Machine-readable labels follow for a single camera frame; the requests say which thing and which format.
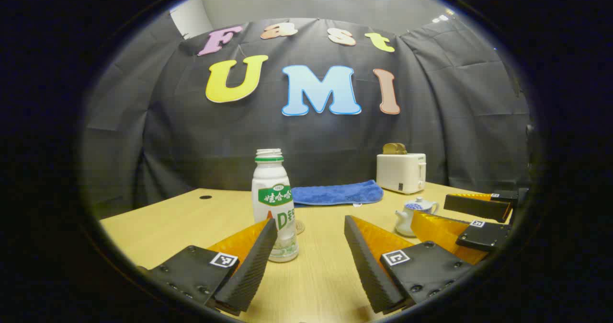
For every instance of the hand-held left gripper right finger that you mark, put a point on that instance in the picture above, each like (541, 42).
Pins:
(368, 270)

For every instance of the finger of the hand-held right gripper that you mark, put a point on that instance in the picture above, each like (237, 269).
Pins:
(483, 236)
(476, 207)

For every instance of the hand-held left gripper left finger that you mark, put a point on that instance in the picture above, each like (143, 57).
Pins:
(256, 265)

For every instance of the white blue-patterned teacup lid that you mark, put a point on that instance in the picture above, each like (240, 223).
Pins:
(417, 204)

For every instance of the white blue-patterned teacup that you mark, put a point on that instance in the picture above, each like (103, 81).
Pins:
(403, 222)

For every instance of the white green-label water bottle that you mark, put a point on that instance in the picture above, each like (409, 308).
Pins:
(270, 179)

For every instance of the blue towel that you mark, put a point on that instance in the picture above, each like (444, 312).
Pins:
(335, 193)

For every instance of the white toaster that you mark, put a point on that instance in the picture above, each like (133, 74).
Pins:
(397, 172)

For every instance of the brown toast slice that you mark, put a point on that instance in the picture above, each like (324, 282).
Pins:
(393, 149)

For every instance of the black backdrop cloth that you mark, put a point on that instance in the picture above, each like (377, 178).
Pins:
(239, 136)

